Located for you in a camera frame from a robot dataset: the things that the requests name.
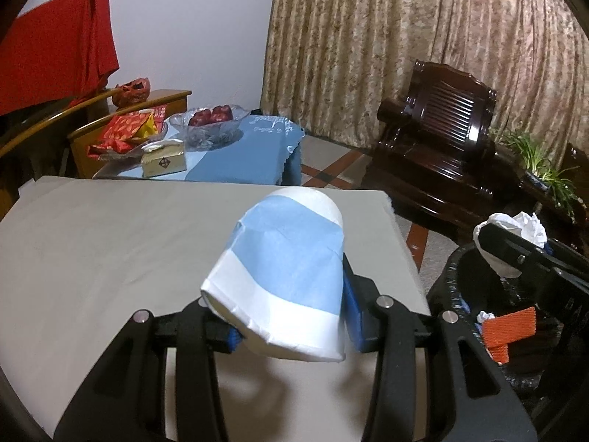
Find dark wooden armchair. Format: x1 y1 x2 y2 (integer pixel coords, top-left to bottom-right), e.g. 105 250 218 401
361 61 497 239

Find glass fruit bowl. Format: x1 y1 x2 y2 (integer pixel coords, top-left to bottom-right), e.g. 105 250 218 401
165 105 251 152

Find beige tissue box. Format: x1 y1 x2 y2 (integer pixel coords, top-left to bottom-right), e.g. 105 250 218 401
141 139 187 179

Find potted green plant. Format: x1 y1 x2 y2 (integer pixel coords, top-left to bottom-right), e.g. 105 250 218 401
499 130 580 221

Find red cloth cover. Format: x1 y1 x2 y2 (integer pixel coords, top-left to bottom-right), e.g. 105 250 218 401
0 0 119 115

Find black trash bag bin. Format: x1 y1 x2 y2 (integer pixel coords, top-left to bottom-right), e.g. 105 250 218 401
427 235 588 441

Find orange foam net in bin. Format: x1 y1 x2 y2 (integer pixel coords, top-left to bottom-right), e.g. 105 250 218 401
477 307 536 365

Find blue tablecloth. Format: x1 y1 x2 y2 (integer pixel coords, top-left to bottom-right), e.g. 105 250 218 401
94 113 308 188

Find grey table mat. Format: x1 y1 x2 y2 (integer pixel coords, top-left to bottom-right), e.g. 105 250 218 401
0 175 431 442

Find red snack packages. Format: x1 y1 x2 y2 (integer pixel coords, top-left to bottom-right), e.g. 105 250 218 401
87 105 167 160

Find blue white paper cup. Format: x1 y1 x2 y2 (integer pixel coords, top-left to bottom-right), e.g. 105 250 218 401
201 187 345 362

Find beige patterned curtain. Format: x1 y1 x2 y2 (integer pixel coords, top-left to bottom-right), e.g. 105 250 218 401
261 0 588 162

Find wooden chair frame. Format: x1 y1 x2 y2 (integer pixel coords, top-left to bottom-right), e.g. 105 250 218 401
0 87 121 220

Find dark wooden side table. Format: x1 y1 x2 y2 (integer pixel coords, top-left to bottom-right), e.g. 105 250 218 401
483 143 588 252

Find white tissue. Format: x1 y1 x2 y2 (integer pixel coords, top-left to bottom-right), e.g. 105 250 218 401
472 211 548 278

